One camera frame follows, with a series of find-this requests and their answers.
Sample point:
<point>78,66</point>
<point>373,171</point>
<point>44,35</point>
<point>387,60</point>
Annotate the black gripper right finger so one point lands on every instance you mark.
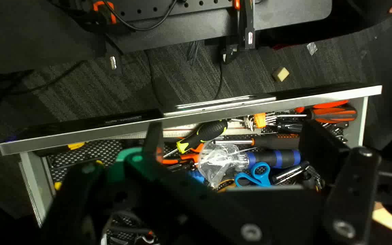
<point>354,194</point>

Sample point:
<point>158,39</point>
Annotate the small silver metal piece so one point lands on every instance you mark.
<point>312,47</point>
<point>113,62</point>

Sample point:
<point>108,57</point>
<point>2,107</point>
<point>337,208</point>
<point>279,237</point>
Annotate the blue black screwdriver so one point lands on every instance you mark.
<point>273,158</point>

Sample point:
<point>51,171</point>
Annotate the green plastic piece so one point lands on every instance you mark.
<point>128,159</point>

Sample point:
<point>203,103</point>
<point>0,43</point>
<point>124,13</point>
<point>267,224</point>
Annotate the grey metal tool drawer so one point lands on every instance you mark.
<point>92,130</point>

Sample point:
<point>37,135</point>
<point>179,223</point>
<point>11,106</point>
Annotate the tan foam cube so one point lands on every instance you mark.
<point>281,73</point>

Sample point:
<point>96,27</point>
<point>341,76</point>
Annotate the black yellow screwdriver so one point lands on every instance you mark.
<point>205,132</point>

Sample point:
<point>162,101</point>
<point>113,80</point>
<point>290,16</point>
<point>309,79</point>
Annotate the black mesh drawer liner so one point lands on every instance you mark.
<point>92,151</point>

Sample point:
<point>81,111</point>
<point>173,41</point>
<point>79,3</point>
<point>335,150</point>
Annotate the clear plastic bag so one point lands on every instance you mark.
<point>218,160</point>

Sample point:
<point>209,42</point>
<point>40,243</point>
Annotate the black stand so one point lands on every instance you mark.
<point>241,31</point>

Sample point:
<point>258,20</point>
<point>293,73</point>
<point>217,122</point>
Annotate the small yellow tool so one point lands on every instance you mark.
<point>75,145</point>

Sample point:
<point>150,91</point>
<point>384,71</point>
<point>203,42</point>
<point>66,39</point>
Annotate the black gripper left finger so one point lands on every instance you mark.
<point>153,140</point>

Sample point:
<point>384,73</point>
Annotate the orange black screwdriver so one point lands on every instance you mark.
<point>278,141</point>

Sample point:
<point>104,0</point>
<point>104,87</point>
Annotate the orange clamp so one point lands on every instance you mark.
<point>105,8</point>

